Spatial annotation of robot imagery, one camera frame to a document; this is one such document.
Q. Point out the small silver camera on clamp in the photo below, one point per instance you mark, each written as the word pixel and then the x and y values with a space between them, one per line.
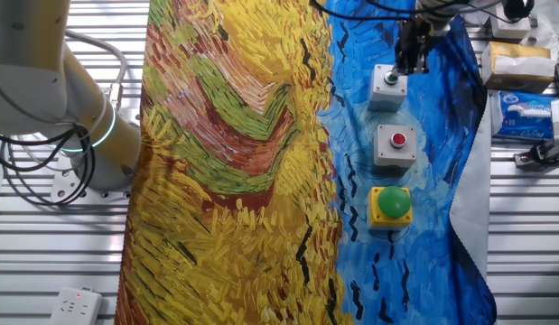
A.
pixel 541 155

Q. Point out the blue tissue pack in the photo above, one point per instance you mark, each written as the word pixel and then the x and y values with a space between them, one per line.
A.
pixel 523 115

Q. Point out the grey box red button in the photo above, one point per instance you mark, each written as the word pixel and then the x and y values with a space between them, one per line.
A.
pixel 396 144

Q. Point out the gold tissue box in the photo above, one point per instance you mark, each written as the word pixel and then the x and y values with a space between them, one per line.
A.
pixel 516 67

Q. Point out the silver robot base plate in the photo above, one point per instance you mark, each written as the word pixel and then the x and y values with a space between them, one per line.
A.
pixel 67 187

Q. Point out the white power strip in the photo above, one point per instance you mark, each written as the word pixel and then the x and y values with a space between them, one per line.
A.
pixel 76 308

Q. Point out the painted wheatfield tablecloth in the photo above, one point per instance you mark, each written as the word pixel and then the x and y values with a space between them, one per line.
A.
pixel 238 180

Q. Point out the grey box green button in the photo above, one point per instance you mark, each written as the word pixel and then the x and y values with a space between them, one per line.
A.
pixel 385 92

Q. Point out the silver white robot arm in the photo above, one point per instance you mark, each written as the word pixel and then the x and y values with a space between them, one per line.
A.
pixel 26 45

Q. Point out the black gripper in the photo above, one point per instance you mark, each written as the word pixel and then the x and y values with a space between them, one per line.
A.
pixel 414 36

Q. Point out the yellow box green mushroom button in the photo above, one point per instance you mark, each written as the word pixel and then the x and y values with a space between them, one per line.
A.
pixel 393 203

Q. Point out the small white box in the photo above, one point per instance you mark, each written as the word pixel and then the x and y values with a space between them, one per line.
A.
pixel 509 27

